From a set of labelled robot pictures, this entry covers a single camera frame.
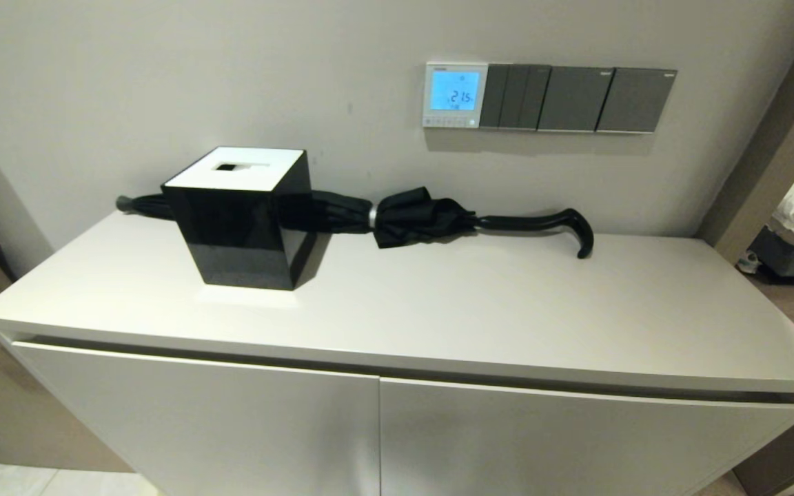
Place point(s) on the dark bed base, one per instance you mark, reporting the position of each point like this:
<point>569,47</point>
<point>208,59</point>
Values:
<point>790,265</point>

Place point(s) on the black tissue box white top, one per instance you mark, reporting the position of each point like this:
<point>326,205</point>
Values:
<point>238,227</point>

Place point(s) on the white wall thermostat panel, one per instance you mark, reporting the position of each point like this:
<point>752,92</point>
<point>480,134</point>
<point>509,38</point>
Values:
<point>455,96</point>

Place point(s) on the white cabinet door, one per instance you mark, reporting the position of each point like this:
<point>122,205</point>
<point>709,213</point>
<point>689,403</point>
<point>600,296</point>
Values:
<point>231,427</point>
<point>542,448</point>

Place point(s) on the grey triple rocker switch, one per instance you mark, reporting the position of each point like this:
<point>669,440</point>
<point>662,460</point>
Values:
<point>517,96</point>

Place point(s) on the grey single rocker switch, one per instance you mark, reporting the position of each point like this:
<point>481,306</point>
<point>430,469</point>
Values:
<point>575,98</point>
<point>637,100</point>

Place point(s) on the black folded umbrella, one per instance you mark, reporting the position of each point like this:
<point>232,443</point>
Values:
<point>418,217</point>

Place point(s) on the white sideboard cabinet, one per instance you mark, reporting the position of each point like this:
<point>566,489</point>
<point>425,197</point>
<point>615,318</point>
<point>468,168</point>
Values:
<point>383,317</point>

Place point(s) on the small white floor object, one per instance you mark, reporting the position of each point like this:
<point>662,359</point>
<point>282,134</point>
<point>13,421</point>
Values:
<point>750,262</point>

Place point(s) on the brown wooden door frame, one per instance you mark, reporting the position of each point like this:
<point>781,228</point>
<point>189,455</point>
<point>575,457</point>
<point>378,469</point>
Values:
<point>769,138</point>

